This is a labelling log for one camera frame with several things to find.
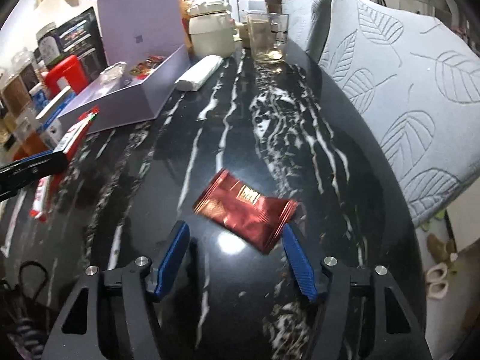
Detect red white toothpaste tube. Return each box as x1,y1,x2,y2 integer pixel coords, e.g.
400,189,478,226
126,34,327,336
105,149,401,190
29,106,99,223

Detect red foil snack packet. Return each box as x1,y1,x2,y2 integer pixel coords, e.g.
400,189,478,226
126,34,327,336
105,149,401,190
193,168,298,254

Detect clear bag with white item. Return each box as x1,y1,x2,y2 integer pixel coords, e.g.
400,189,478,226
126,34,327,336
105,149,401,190
99,61,127,86

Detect brown cereal snack packet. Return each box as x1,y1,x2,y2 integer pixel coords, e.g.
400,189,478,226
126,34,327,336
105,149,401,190
129,55,166,80

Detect blue white small box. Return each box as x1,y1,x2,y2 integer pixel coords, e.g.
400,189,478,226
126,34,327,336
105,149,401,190
36,85,76,149

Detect beige slippers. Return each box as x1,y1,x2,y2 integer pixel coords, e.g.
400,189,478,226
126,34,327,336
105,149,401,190
425,262,449,300

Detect red plastic container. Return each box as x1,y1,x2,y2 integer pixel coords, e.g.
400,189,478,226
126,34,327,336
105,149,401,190
45,55,89,97

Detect white lidded purple jar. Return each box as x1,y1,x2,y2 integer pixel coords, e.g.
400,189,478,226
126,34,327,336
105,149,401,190
36,22,64,69

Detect black printed food bag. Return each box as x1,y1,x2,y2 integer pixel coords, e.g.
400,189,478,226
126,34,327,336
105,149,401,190
57,7,107,82

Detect open lavender gift box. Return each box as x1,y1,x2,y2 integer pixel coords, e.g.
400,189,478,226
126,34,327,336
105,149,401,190
58,0,190,133

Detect light blue leaf cushion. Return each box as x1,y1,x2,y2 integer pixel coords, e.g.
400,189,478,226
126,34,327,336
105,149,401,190
320,0,479,225

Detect white ceramic lidded pot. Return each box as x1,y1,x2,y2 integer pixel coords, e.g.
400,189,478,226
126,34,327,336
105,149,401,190
187,0,236,59

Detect clear glass mug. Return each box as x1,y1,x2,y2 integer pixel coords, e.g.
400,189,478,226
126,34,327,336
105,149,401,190
247,11,289,64

